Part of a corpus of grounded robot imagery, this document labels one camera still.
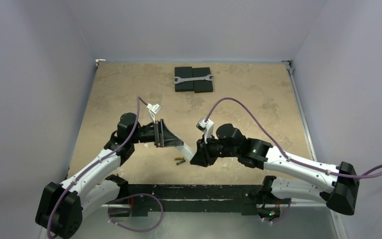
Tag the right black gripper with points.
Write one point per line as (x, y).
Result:
(205, 151)

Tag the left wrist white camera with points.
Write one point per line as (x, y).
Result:
(153, 110)

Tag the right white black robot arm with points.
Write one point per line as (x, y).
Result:
(334, 185)

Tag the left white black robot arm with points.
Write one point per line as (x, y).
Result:
(63, 206)

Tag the right black foam block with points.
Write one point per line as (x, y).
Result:
(202, 86)

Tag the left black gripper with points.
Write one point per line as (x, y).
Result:
(162, 136)

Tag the silver open-end wrench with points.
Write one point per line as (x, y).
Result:
(178, 80)

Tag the white remote control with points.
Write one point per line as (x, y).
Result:
(187, 152)

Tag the right aluminium frame rail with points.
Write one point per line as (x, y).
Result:
(336, 219)

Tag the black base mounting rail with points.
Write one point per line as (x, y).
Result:
(247, 200)

